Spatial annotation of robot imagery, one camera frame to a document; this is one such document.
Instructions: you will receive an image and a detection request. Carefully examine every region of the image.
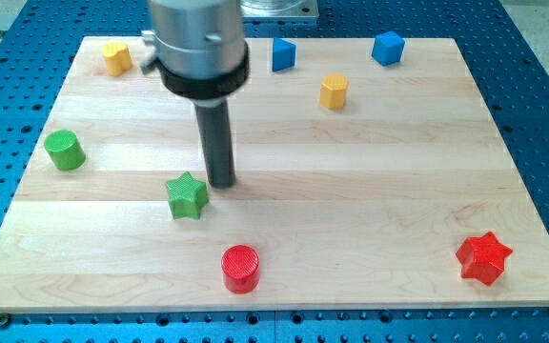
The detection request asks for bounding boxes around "blue cube block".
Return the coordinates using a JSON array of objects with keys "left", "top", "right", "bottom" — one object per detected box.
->
[{"left": 371, "top": 31, "right": 405, "bottom": 66}]

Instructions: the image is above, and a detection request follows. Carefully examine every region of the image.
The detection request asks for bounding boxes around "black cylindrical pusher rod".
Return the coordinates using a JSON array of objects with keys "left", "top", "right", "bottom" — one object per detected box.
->
[{"left": 193, "top": 99, "right": 235, "bottom": 189}]

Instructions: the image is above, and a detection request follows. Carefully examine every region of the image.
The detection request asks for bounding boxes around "blue triangle block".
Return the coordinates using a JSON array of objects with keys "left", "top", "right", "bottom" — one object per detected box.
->
[{"left": 272, "top": 37, "right": 296, "bottom": 72}]

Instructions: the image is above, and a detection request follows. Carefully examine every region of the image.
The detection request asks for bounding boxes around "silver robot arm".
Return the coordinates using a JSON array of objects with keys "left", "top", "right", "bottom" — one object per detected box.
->
[{"left": 141, "top": 0, "right": 250, "bottom": 107}]

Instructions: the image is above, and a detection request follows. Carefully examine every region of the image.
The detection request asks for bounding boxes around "yellow hexagon block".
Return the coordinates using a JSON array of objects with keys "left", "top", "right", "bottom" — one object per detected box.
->
[{"left": 319, "top": 73, "right": 349, "bottom": 110}]

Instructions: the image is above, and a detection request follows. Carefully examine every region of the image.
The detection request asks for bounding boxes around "yellow heart block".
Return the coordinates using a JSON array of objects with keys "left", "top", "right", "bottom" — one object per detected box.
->
[{"left": 101, "top": 41, "right": 132, "bottom": 76}]

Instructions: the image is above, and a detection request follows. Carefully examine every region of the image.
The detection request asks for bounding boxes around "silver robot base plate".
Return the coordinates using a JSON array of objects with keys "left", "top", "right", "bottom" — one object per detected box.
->
[{"left": 240, "top": 0, "right": 319, "bottom": 20}]

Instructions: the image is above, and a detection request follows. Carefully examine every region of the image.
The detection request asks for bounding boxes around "wooden board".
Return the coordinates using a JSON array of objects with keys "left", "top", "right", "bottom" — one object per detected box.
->
[{"left": 0, "top": 36, "right": 549, "bottom": 313}]

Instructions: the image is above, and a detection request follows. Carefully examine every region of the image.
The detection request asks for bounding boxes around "green cylinder block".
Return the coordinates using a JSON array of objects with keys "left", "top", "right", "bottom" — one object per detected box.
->
[{"left": 44, "top": 130, "right": 86, "bottom": 171}]

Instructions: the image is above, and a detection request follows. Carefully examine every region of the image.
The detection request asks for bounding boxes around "green star block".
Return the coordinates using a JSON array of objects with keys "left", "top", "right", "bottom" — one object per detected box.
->
[{"left": 165, "top": 171, "right": 209, "bottom": 219}]

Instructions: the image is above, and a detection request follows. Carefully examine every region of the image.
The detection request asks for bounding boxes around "red star block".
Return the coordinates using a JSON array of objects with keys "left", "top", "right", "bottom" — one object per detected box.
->
[{"left": 456, "top": 232, "right": 514, "bottom": 286}]

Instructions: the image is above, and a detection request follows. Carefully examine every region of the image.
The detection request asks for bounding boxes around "red cylinder block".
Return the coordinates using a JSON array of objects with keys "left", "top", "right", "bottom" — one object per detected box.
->
[{"left": 221, "top": 245, "right": 260, "bottom": 293}]

